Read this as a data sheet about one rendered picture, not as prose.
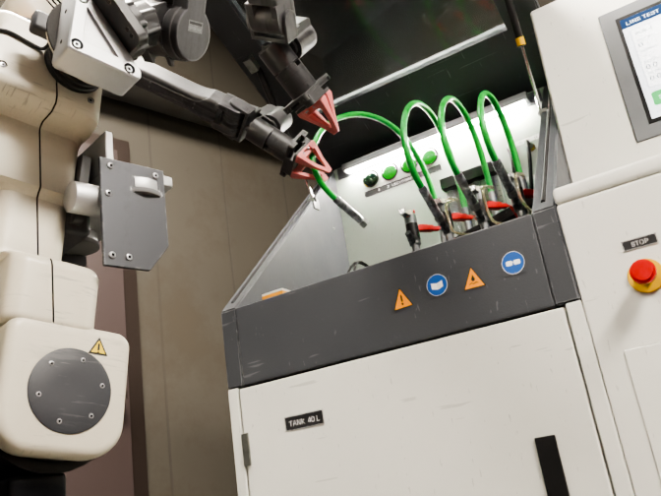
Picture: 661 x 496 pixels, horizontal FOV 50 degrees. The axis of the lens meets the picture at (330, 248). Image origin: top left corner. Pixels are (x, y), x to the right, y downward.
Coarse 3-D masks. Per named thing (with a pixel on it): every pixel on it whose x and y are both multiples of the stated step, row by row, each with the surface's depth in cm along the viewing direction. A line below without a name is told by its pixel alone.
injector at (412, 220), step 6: (414, 216) 157; (408, 222) 156; (414, 222) 156; (408, 228) 156; (414, 228) 156; (408, 234) 153; (414, 234) 155; (408, 240) 154; (414, 240) 154; (420, 240) 156; (414, 246) 155
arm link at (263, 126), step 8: (256, 120) 156; (264, 120) 158; (272, 120) 160; (248, 128) 156; (256, 128) 156; (264, 128) 156; (272, 128) 156; (248, 136) 157; (256, 136) 156; (264, 136) 155; (256, 144) 157; (264, 144) 156
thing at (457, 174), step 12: (444, 108) 145; (444, 120) 143; (468, 120) 163; (444, 132) 141; (444, 144) 140; (480, 144) 164; (480, 156) 164; (456, 168) 141; (456, 180) 142; (468, 192) 143; (492, 192) 161
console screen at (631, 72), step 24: (648, 0) 148; (600, 24) 152; (624, 24) 148; (648, 24) 145; (624, 48) 146; (648, 48) 143; (624, 72) 143; (648, 72) 140; (624, 96) 141; (648, 96) 138; (648, 120) 136
